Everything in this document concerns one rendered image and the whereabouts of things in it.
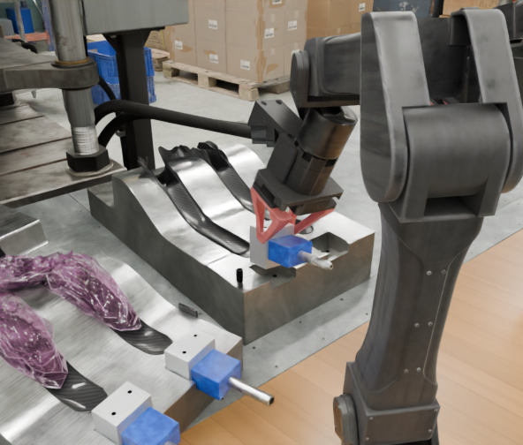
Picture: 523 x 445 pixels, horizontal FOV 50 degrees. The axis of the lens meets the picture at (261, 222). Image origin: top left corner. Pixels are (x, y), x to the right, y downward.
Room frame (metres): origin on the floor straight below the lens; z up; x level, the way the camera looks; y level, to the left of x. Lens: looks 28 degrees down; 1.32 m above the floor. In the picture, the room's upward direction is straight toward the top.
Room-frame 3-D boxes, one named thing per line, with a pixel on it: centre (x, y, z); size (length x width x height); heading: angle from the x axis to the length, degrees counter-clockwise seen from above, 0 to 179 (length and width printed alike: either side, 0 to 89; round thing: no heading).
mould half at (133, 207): (0.87, 0.08, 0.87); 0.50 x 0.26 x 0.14; 39
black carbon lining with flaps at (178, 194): (0.85, 0.08, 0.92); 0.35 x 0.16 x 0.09; 39
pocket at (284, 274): (0.65, -0.02, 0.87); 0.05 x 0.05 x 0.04; 39
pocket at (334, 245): (0.72, -0.10, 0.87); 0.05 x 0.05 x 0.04; 39
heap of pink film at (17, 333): (0.58, 0.30, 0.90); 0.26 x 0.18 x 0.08; 56
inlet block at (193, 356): (0.48, 0.04, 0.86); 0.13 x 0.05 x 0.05; 56
